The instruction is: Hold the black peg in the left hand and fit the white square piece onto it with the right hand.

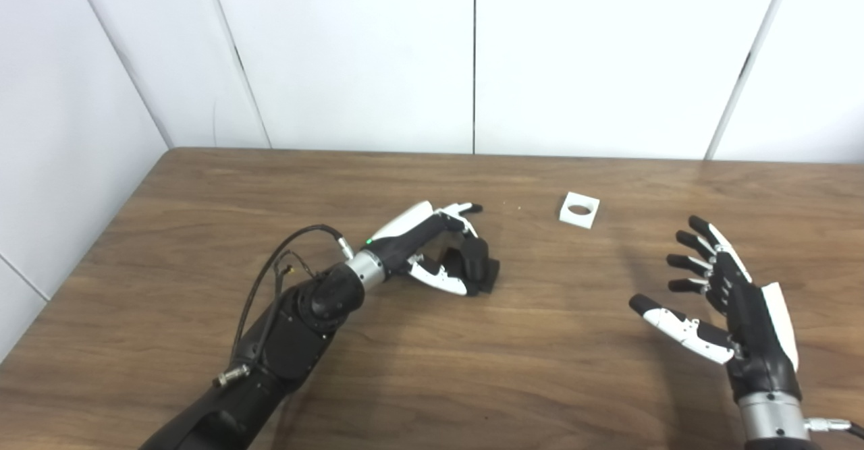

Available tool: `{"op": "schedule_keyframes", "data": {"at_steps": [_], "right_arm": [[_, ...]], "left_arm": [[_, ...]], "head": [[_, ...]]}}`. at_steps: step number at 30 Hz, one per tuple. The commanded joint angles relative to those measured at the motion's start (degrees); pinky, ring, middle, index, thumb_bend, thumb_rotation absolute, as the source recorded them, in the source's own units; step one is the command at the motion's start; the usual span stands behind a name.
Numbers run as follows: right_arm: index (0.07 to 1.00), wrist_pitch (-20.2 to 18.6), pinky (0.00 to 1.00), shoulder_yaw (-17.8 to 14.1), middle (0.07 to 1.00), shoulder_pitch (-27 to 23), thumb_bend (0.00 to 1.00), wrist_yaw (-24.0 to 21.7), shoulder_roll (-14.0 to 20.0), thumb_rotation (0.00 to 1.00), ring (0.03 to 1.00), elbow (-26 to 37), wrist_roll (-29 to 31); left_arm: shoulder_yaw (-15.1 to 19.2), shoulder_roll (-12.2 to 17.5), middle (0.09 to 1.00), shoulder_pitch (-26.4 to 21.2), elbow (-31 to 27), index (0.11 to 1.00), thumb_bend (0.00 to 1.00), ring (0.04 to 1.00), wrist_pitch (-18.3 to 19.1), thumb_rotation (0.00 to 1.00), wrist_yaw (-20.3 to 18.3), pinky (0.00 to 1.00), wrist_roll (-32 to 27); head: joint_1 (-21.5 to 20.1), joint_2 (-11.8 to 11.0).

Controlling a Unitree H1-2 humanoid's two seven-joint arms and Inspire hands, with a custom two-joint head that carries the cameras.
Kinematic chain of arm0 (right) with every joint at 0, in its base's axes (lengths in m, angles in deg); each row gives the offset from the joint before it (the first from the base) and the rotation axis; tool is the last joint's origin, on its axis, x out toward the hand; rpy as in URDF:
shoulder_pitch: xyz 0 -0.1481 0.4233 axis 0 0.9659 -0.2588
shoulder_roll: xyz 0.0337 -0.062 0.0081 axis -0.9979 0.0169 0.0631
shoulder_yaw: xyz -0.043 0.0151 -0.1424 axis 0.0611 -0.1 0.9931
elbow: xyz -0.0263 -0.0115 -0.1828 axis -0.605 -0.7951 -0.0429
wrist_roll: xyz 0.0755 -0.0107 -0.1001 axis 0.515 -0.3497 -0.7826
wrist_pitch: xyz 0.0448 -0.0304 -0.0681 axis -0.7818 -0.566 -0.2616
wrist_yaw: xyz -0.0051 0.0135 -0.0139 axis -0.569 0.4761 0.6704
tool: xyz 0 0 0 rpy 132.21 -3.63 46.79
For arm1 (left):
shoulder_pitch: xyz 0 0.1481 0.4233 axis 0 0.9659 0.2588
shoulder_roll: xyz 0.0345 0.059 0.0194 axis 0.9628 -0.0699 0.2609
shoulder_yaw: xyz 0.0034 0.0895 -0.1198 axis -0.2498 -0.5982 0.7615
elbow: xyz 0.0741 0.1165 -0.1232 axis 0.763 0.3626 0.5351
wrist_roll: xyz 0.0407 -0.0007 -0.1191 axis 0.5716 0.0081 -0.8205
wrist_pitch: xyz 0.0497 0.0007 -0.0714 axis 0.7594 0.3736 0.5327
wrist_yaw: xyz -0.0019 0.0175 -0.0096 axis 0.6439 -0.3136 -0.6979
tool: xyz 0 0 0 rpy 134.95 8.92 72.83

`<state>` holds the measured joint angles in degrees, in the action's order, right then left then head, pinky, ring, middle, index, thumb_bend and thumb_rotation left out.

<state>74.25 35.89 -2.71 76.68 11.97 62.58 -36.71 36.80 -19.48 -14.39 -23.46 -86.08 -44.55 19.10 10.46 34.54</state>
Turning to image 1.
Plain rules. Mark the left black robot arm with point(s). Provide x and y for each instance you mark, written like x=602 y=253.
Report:
x=290 y=342

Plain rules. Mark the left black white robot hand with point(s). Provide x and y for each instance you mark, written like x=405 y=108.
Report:
x=405 y=244

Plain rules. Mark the white square piece with hole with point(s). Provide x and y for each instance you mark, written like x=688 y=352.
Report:
x=575 y=221

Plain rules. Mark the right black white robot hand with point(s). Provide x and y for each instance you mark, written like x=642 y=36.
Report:
x=759 y=335

